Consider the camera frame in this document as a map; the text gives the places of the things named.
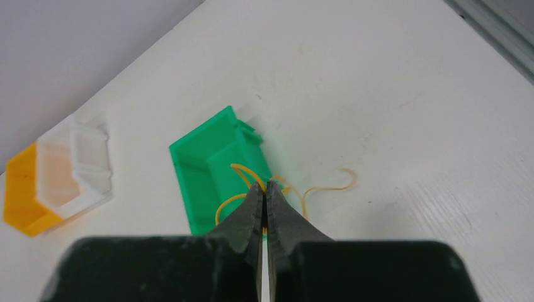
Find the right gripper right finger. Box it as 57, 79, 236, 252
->
266, 181, 333, 301

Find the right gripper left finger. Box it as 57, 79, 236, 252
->
208, 182, 264, 301

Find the green plastic bin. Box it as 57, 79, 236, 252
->
169, 106, 272, 235

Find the white translucent plastic bin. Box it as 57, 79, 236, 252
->
37, 115, 112, 219

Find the orange plastic bin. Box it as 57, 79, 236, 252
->
3, 143, 64, 237

